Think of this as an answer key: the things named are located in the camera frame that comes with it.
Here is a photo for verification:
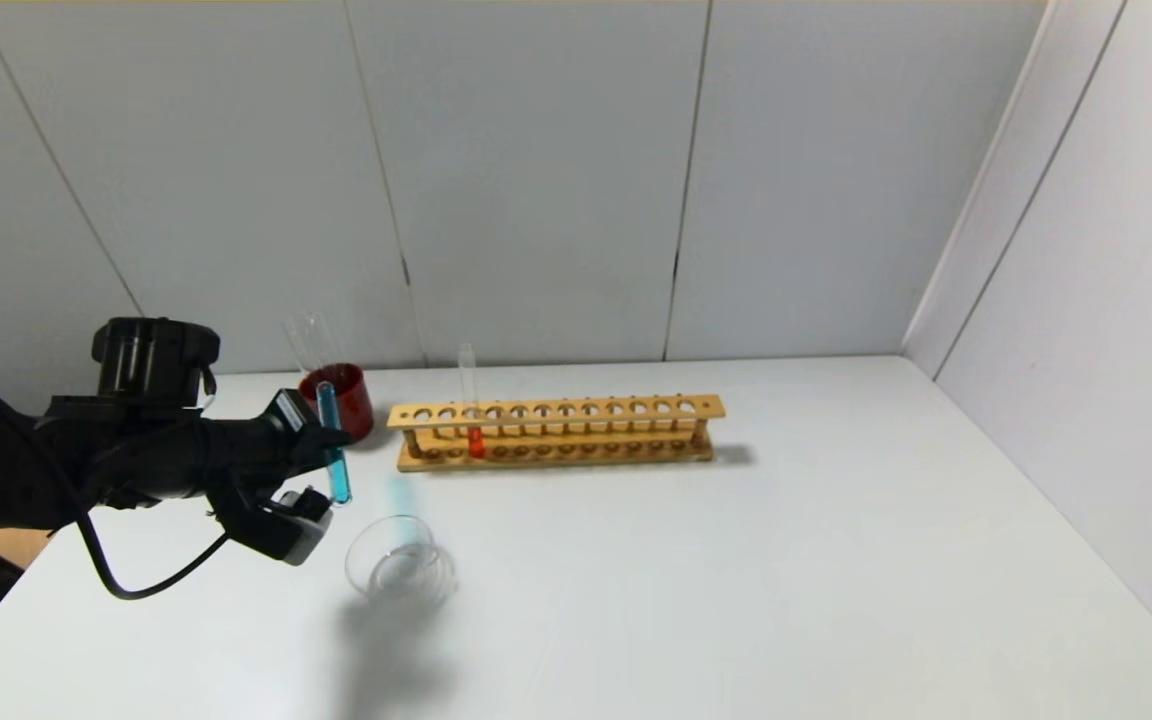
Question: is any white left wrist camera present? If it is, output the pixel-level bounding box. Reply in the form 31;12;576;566
236;488;335;567

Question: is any clear glass beaker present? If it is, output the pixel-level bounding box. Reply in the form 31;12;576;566
345;514;459;626

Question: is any test tube with blue pigment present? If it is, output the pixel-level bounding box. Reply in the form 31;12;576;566
315;381;353;507

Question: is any test tube with red pigment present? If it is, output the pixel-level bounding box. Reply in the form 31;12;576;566
459;343;486;460

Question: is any red plastic cup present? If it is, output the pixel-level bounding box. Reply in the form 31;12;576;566
298;362;375;446

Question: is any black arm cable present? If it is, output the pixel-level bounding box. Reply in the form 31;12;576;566
76;508;233;602

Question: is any wooden test tube rack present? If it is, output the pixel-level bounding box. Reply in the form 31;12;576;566
388;394;727;473

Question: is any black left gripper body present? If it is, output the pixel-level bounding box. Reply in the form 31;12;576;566
200;388;324;486

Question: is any empty glass test tube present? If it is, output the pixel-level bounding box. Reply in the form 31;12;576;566
306;314;342;369
283;316;322;373

